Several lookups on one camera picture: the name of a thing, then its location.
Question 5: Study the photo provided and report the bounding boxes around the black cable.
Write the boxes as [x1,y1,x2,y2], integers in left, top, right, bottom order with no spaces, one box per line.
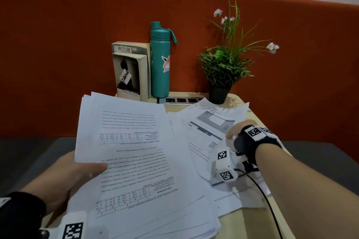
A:
[234,168,284,239]

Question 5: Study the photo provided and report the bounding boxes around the light wooden table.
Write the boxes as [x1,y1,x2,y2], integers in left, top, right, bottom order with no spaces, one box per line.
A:
[42,92,297,239]

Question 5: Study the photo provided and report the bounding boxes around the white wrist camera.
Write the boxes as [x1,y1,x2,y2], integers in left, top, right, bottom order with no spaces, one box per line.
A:
[211,138,251,187]
[39,211,88,239]

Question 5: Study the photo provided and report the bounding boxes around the desk power socket strip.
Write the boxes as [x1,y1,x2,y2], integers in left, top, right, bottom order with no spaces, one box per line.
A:
[157,96,205,105]

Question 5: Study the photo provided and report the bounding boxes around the teal water bottle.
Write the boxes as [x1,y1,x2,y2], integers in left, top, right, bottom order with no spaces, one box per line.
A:
[150,21,178,99]

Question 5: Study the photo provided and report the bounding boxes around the orange fabric partition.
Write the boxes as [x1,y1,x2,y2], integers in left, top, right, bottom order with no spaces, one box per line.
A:
[0,0,359,164]

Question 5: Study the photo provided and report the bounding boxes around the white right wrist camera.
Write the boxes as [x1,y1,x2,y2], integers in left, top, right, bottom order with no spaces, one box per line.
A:
[211,138,251,187]

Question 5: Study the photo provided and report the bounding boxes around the potted green plant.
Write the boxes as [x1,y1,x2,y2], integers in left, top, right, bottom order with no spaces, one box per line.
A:
[198,0,280,105]

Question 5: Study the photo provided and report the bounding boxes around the person's right hand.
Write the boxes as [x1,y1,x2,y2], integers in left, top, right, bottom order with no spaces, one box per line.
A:
[225,119,258,140]

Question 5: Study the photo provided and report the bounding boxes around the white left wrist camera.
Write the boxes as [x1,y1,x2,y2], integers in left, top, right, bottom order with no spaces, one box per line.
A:
[39,211,88,239]

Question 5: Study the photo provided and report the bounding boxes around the black right wrist band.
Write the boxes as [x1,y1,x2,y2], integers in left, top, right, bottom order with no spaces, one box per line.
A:
[233,125,284,167]

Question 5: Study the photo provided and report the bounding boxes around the person's left hand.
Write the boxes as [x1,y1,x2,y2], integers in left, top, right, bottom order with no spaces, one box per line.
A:
[21,150,108,215]

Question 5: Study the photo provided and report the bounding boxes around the black wrist band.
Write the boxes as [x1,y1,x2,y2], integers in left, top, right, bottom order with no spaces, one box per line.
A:
[233,125,284,167]
[0,191,47,239]

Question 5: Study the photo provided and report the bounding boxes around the white printed paper sheets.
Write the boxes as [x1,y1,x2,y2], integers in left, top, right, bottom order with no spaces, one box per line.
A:
[167,97,271,218]

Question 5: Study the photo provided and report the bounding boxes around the person's right forearm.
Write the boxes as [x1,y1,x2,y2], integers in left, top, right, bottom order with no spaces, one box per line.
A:
[254,143,359,239]

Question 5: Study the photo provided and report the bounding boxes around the black left wrist band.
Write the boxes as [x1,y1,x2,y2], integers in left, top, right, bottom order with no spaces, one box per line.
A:
[0,191,47,239]

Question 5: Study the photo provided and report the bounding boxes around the large beige book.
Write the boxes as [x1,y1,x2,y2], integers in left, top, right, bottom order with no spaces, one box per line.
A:
[111,41,152,103]

